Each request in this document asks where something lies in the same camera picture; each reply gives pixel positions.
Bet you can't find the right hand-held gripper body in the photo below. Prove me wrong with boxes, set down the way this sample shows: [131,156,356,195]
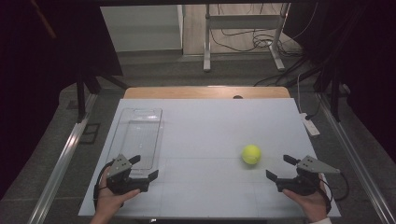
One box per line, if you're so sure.
[276,155,341,197]

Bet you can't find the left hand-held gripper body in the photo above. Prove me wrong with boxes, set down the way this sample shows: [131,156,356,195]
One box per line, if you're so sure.
[106,154,150,196]

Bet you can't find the yellow tennis ball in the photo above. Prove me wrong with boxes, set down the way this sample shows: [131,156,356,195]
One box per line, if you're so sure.
[241,144,262,165]

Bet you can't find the person's right hand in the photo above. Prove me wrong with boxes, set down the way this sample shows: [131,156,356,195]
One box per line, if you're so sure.
[282,174,330,222]

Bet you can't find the clear plastic container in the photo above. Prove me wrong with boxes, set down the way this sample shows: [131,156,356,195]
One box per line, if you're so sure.
[106,107,163,179]

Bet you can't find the white power strip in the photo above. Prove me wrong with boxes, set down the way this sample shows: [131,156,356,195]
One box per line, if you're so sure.
[300,112,321,137]

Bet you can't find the black stand leg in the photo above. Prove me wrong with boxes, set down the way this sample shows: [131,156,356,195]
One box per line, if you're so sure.
[330,69,342,123]
[76,73,88,123]

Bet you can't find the wooden table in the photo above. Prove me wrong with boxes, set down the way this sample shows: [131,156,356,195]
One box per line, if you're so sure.
[123,86,291,100]

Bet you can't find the black curtain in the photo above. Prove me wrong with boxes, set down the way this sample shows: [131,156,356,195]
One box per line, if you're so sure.
[284,0,396,155]
[0,0,123,200]

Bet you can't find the white cabinet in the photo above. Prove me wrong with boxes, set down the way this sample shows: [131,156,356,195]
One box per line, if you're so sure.
[100,4,185,53]

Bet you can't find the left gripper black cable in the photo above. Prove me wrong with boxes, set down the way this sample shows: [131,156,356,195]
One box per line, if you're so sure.
[92,160,116,209]

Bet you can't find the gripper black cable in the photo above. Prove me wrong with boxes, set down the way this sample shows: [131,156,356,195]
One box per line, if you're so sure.
[320,172,350,216]
[92,160,116,209]

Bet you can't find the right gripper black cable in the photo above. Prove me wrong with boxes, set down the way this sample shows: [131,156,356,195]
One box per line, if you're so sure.
[320,172,350,216]

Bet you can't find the aluminium rail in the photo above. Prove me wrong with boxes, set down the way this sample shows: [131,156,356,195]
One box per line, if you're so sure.
[317,92,396,224]
[27,92,98,224]

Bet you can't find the white power cable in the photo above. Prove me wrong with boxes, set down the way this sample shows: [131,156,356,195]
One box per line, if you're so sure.
[296,73,305,115]

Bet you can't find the black floor cable tangle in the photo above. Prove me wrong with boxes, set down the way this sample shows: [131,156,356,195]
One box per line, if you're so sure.
[209,3,306,59]

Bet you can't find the white metal stand frame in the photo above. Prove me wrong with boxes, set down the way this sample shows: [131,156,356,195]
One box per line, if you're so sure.
[203,3,290,73]

